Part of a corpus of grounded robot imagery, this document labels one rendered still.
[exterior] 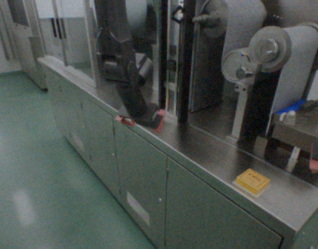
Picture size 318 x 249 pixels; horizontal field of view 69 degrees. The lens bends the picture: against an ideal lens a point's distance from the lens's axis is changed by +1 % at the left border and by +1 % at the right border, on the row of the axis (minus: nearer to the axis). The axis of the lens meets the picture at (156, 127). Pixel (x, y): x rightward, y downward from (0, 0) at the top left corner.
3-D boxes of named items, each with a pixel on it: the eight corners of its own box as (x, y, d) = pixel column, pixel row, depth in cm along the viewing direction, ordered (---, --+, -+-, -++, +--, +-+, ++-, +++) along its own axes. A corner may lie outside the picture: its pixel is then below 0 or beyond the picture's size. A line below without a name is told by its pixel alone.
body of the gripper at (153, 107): (129, 101, 69) (121, 84, 63) (159, 107, 65) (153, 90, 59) (119, 118, 66) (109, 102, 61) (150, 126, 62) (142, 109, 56)
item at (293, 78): (268, 117, 84) (282, 67, 75) (298, 102, 97) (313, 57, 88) (270, 118, 84) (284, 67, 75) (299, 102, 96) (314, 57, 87)
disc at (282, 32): (244, 67, 85) (252, 24, 78) (244, 67, 86) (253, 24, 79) (284, 76, 75) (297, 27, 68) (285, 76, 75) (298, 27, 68)
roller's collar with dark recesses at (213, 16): (197, 27, 91) (199, 10, 88) (207, 27, 94) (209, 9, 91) (210, 29, 87) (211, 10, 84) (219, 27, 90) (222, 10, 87)
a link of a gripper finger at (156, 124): (150, 120, 74) (142, 101, 66) (170, 124, 71) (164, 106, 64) (141, 137, 71) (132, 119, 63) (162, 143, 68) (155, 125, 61)
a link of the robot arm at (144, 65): (94, 64, 52) (126, 69, 48) (118, 32, 57) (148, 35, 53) (113, 98, 61) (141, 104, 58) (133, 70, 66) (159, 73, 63)
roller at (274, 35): (248, 64, 83) (255, 30, 78) (283, 55, 97) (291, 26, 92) (280, 70, 75) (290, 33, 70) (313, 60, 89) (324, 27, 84)
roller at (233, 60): (219, 77, 96) (224, 47, 90) (253, 68, 110) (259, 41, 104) (244, 84, 87) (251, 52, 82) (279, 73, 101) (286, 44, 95)
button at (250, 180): (235, 182, 71) (236, 176, 69) (247, 173, 74) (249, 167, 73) (256, 196, 66) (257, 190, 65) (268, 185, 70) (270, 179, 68)
